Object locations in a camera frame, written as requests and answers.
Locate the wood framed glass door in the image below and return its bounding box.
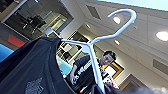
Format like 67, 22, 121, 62
103, 61, 125, 80
119, 74, 148, 92

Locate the round ceiling light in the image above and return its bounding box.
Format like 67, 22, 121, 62
113, 39, 121, 47
154, 31, 168, 42
112, 16, 122, 25
85, 22, 92, 30

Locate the person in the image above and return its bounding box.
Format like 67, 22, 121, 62
65, 49, 118, 94

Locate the grey ceiling vent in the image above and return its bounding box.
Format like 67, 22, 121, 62
86, 4, 102, 20

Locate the glass partition window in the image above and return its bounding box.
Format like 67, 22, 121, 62
1, 0, 75, 42

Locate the blue sofa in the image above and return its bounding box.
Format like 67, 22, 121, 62
0, 43, 15, 63

